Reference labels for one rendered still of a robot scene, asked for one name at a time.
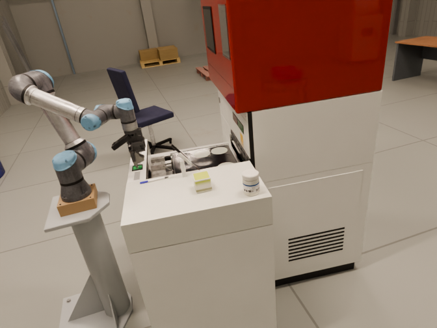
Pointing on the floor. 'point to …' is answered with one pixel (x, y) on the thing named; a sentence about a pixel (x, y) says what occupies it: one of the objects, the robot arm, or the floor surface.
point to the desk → (413, 56)
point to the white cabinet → (211, 281)
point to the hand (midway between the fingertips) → (135, 165)
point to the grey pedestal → (106, 292)
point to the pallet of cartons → (158, 56)
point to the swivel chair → (120, 86)
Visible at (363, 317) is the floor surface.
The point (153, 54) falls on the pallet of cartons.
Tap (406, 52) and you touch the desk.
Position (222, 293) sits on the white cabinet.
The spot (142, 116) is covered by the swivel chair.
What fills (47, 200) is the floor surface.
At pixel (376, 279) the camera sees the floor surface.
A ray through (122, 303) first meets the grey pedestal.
